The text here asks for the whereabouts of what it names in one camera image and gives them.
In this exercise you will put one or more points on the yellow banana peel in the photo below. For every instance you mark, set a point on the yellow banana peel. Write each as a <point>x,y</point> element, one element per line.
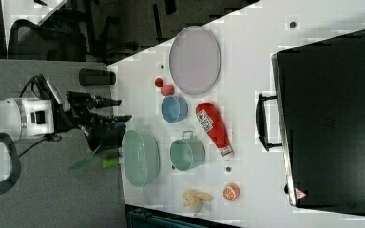
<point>194,199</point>

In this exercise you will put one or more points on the black cylinder post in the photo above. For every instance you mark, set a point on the black cylinder post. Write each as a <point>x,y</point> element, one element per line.
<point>93,77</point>

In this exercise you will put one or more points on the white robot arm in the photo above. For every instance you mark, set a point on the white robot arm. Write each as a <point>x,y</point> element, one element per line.
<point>43,118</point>

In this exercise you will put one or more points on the red ketchup bottle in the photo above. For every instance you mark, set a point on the red ketchup bottle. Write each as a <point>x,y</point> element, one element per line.
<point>211,121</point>

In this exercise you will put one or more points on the black office chair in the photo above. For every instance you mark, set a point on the black office chair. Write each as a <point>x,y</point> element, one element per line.
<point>29,41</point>

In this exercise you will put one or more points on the green oval strainer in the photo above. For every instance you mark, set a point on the green oval strainer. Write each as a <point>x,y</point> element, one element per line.
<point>141,158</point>

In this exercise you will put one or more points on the dark crate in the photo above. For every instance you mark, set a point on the dark crate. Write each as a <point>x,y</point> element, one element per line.
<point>139,217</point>

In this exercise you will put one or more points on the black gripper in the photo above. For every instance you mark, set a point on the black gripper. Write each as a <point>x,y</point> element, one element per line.
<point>105,131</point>

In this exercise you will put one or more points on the green plastic clamp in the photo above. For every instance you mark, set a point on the green plastic clamp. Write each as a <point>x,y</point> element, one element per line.
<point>106,157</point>

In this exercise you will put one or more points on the green metal cup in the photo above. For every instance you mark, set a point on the green metal cup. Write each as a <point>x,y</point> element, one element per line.
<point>187,152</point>

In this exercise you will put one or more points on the blue bowl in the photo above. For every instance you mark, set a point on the blue bowl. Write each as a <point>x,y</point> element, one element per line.
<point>174,109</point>

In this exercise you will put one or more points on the pink strawberry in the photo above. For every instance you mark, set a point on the pink strawberry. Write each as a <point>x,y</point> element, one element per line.
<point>167,90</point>

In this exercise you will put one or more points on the black toaster oven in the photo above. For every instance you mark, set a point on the black toaster oven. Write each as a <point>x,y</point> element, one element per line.
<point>320,95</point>

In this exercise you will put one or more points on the orange half slice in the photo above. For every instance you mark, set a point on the orange half slice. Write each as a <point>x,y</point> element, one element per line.
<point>231,192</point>

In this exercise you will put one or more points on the grey round plate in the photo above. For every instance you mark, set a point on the grey round plate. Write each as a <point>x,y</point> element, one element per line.
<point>194,60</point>

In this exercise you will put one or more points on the red strawberry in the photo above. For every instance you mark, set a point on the red strawberry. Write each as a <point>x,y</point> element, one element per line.
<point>159,82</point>

